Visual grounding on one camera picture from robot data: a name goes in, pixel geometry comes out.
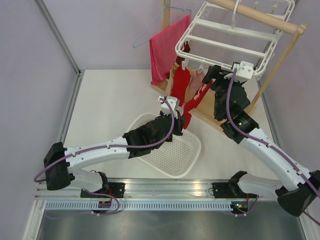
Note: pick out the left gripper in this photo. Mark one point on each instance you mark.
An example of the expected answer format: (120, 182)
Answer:
(179, 123)

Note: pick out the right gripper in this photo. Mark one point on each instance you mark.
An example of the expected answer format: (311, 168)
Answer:
(212, 73)

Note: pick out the red sock with white print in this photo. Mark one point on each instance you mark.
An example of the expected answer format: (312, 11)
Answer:
(194, 102)

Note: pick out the white clip drying hanger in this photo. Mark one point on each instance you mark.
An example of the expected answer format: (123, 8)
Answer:
(218, 36)

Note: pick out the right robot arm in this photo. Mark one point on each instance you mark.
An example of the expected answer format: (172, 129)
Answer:
(296, 187)

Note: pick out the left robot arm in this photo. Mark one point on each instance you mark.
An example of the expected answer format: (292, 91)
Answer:
(65, 166)

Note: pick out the pink sock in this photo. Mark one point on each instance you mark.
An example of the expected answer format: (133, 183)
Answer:
(195, 82)

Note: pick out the plain red sock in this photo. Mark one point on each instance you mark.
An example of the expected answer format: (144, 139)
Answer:
(181, 80)

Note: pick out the white perforated plastic basket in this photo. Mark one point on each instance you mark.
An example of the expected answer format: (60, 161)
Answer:
(175, 159)

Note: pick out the pink cloth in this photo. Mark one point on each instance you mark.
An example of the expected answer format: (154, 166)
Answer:
(162, 48)

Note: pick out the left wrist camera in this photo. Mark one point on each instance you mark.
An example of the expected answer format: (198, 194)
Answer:
(168, 104)

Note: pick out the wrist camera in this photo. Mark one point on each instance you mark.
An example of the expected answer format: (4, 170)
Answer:
(168, 104)
(244, 71)

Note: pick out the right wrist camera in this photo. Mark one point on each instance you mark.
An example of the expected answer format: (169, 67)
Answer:
(244, 71)

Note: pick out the aluminium mounting rail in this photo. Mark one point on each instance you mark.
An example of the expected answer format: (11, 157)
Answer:
(173, 189)

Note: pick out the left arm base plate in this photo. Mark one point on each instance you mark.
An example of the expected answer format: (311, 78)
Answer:
(116, 189)

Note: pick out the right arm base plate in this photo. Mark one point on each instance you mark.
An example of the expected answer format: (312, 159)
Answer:
(223, 190)

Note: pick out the slotted cable duct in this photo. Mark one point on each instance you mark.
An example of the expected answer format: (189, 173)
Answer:
(140, 205)

